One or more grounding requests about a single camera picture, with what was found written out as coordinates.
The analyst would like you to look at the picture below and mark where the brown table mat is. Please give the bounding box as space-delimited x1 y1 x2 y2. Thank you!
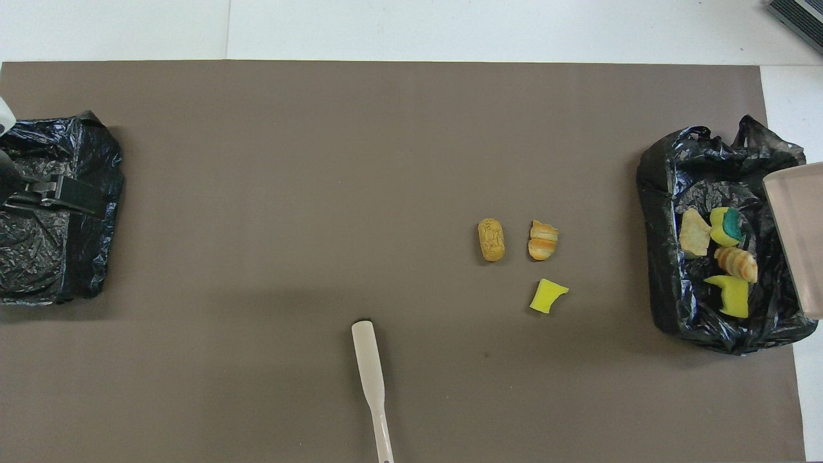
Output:
0 60 808 463

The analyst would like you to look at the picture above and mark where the brown oval bread piece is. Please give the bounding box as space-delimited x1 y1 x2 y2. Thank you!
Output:
477 217 507 263

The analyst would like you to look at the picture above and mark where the notched yellow sponge piece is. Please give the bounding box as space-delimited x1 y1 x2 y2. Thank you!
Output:
529 278 570 315
703 275 750 320

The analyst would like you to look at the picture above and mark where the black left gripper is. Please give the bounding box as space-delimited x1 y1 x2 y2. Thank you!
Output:
4 176 104 216

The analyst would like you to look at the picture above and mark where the beige plastic dustpan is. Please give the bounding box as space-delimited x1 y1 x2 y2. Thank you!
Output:
763 162 823 320

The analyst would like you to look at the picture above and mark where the striped croissant piece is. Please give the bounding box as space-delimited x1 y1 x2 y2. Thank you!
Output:
528 220 560 262
714 246 759 284
680 208 712 259

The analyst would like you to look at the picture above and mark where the black bag lined bin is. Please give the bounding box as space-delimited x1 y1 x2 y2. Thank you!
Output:
0 111 125 306
637 114 823 356

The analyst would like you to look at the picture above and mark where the grey ribbed device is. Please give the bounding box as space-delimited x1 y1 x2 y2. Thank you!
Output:
764 0 823 55

